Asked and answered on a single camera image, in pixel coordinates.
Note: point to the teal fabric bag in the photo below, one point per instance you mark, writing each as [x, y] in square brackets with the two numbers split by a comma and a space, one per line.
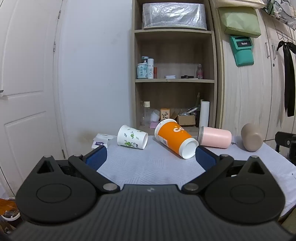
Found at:
[242, 52]

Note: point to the small orange floral box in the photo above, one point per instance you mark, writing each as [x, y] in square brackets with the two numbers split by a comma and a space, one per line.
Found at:
[165, 114]

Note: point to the white door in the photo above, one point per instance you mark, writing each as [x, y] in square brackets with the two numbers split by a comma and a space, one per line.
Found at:
[27, 81]

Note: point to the white tall bottle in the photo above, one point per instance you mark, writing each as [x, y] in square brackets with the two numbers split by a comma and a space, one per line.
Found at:
[150, 68]

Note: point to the black ribbon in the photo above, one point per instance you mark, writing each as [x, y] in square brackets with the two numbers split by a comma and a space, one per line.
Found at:
[289, 76]

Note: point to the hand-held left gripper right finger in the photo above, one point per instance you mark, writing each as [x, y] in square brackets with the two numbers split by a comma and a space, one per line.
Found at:
[205, 160]

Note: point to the small white cup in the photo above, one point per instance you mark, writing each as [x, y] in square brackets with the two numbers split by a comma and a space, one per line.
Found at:
[155, 115]

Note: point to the clear bottle with cream cap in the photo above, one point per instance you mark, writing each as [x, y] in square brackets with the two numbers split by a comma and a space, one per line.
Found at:
[147, 112]

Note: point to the wooden wardrobe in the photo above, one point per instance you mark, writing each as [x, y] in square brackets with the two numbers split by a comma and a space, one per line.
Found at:
[249, 92]

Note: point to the white paper roll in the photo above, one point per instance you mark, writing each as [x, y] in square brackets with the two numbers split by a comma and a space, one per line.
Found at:
[204, 113]

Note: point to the orange paper cup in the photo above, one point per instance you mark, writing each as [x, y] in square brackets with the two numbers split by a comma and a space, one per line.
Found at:
[172, 134]

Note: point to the green fabric bag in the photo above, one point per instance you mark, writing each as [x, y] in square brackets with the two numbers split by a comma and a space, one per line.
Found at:
[240, 22]

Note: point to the pink cup with grey rim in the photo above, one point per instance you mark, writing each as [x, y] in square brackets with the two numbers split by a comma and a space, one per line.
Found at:
[216, 138]

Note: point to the black flat case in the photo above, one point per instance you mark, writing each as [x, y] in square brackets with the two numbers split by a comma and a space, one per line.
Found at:
[187, 76]

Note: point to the small pink bottle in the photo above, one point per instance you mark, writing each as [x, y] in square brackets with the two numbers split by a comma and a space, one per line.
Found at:
[200, 72]

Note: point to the white patterned table cloth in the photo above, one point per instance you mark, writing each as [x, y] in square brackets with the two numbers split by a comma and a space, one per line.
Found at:
[150, 164]

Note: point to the white flat case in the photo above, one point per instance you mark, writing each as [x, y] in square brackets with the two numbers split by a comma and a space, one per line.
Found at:
[170, 76]

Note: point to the white floral paper cup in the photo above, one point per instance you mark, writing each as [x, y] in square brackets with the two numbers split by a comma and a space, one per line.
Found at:
[130, 138]

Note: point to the open cardboard box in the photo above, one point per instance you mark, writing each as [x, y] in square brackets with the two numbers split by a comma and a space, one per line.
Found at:
[186, 120]

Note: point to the plastic wrapped box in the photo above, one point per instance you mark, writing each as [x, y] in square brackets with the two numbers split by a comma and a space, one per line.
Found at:
[174, 15]

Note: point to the blue white pump bottle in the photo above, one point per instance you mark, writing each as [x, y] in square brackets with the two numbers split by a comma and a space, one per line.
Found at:
[142, 70]

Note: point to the wooden shelf unit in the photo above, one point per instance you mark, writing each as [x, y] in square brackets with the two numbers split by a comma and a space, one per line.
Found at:
[173, 53]

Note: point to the black metal frame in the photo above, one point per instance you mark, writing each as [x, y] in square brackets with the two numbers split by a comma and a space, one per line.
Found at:
[285, 141]

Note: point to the beige cup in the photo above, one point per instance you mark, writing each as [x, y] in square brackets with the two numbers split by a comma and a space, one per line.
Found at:
[252, 139]

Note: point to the white tissue packet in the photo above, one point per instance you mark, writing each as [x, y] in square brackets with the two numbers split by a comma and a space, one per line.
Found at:
[100, 139]

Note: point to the pink flat packet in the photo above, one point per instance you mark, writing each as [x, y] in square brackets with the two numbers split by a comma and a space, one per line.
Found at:
[153, 125]

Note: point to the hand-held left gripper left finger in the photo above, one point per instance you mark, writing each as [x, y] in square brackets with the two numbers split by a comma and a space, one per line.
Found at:
[96, 158]

